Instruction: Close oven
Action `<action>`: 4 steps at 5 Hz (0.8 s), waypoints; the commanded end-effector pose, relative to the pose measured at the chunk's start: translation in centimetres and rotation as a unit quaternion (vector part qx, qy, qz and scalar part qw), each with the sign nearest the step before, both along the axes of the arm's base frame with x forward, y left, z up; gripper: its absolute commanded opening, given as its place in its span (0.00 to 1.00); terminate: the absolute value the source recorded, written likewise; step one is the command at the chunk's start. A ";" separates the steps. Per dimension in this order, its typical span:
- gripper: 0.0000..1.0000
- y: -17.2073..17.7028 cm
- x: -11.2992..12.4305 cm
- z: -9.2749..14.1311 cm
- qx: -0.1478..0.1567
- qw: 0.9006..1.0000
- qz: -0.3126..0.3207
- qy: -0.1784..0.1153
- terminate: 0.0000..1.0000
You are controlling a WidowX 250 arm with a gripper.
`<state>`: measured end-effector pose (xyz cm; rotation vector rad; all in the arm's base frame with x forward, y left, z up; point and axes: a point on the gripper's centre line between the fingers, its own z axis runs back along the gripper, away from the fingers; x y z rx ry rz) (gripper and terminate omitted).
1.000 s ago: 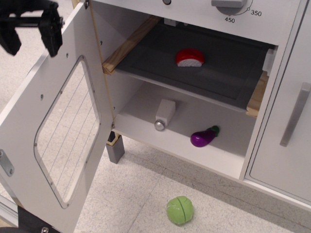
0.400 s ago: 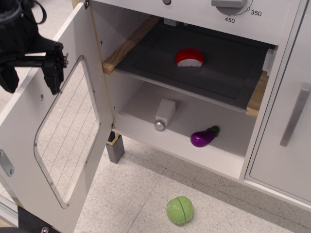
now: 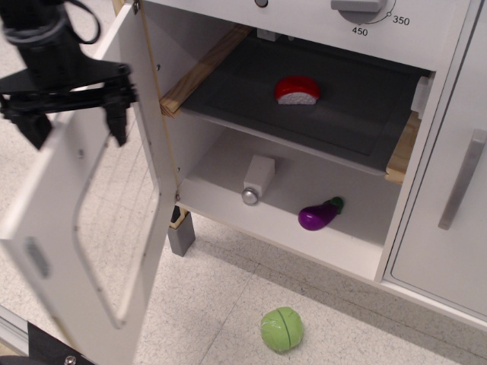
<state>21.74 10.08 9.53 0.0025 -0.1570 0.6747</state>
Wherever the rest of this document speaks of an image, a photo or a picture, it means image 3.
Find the white toy salt shaker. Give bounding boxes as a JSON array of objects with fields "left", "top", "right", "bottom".
[{"left": 241, "top": 155, "right": 275, "bottom": 205}]

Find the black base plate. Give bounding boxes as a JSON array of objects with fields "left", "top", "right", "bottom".
[{"left": 27, "top": 322, "right": 94, "bottom": 365}]

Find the silver cabinet door handle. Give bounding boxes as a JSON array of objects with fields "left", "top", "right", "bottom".
[{"left": 438, "top": 129, "right": 486, "bottom": 230}]

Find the round oven button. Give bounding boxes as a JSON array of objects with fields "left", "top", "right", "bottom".
[{"left": 254, "top": 0, "right": 269, "bottom": 8}]

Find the white oven door with window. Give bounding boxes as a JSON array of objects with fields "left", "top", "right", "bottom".
[{"left": 1, "top": 5, "right": 175, "bottom": 364}]

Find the grey temperature knob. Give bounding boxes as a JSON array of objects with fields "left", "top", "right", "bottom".
[{"left": 330, "top": 0, "right": 387, "bottom": 24}]

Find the grey oven tray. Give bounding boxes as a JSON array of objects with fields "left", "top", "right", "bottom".
[{"left": 183, "top": 35, "right": 426, "bottom": 174}]

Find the purple toy eggplant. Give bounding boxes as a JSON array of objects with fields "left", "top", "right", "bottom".
[{"left": 298, "top": 197, "right": 344, "bottom": 231}]

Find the aluminium frame rail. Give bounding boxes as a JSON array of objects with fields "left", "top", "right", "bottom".
[{"left": 1, "top": 306, "right": 29, "bottom": 356}]

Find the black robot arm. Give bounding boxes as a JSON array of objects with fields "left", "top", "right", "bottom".
[{"left": 1, "top": 1, "right": 137, "bottom": 148}]

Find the white right cabinet door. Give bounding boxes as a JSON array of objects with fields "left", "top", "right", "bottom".
[{"left": 389, "top": 20, "right": 486, "bottom": 319}]

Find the green toy cabbage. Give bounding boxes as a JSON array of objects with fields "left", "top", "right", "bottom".
[{"left": 260, "top": 306, "right": 304, "bottom": 353}]

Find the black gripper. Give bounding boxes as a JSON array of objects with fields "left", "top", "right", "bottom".
[{"left": 1, "top": 36, "right": 137, "bottom": 150}]

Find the white toy kitchen cabinet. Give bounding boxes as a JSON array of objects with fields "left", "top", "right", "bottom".
[{"left": 124, "top": 1, "right": 486, "bottom": 329}]

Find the grey cabinet leg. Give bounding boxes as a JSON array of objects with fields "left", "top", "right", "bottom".
[{"left": 167, "top": 205, "right": 196, "bottom": 257}]

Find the red white toy sushi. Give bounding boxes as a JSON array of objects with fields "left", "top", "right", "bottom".
[{"left": 274, "top": 75, "right": 321, "bottom": 105}]

